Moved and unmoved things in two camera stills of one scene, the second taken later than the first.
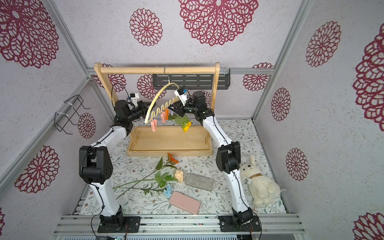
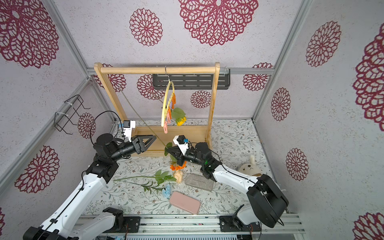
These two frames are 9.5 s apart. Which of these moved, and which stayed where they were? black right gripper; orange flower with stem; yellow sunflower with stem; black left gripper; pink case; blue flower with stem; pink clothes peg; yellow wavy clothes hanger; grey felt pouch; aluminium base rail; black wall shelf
Moved: yellow wavy clothes hanger; black left gripper; pink clothes peg; orange flower with stem; black right gripper; yellow sunflower with stem
Stayed: black wall shelf; pink case; aluminium base rail; blue flower with stem; grey felt pouch
